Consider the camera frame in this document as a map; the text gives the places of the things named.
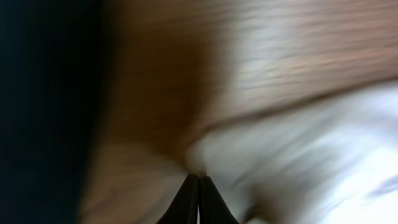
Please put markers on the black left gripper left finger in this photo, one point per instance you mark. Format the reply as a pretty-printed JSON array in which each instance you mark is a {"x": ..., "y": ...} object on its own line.
[{"x": 184, "y": 206}]

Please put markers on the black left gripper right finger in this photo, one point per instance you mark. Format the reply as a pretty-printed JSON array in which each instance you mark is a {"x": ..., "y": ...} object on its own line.
[{"x": 212, "y": 208}]

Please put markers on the beige khaki shorts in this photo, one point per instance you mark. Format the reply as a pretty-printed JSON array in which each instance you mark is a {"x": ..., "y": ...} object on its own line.
[{"x": 333, "y": 161}]

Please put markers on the black garment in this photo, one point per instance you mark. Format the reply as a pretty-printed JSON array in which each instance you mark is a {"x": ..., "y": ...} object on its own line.
[{"x": 51, "y": 79}]

